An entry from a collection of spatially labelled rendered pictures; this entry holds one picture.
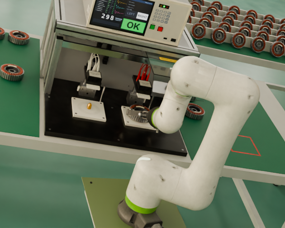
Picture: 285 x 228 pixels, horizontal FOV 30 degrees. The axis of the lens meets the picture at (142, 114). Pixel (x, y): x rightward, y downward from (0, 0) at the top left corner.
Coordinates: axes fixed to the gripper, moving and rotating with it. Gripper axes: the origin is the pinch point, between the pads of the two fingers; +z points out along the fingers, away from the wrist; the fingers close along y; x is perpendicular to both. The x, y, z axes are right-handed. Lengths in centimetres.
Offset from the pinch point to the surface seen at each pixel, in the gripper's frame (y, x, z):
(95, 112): -21.1, -2.8, 5.4
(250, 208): 90, -44, 49
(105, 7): -27, 43, -3
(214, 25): 80, 72, 129
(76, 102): -29.6, 0.4, 10.9
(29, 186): -37, -52, 76
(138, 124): -1.4, -5.0, 1.6
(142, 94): -0.6, 9.1, 6.3
